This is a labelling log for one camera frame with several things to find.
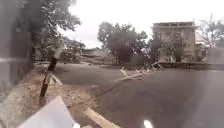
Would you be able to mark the dark green tree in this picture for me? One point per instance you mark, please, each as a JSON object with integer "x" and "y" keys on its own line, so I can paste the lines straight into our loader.
{"x": 123, "y": 43}

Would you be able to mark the green bush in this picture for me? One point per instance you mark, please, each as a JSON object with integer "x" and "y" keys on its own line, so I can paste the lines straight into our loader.
{"x": 71, "y": 50}

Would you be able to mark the tan multi-storey building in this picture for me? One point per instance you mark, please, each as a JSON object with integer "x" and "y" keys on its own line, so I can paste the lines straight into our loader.
{"x": 173, "y": 31}

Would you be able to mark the robot's own part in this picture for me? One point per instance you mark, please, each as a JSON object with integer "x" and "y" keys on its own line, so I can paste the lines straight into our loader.
{"x": 147, "y": 124}
{"x": 76, "y": 126}

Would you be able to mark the dark leaning pole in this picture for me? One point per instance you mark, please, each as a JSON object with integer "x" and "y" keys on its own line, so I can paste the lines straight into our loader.
{"x": 45, "y": 85}

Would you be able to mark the large leafy tree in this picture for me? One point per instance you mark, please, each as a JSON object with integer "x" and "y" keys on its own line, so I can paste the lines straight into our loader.
{"x": 50, "y": 16}

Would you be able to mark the bare tree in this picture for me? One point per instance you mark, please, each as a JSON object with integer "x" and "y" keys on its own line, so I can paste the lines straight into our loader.
{"x": 211, "y": 31}

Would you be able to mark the low stone wall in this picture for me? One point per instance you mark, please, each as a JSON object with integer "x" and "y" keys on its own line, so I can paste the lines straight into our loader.
{"x": 186, "y": 65}

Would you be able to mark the grey wall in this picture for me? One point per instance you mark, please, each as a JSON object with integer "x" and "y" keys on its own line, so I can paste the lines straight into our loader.
{"x": 13, "y": 66}

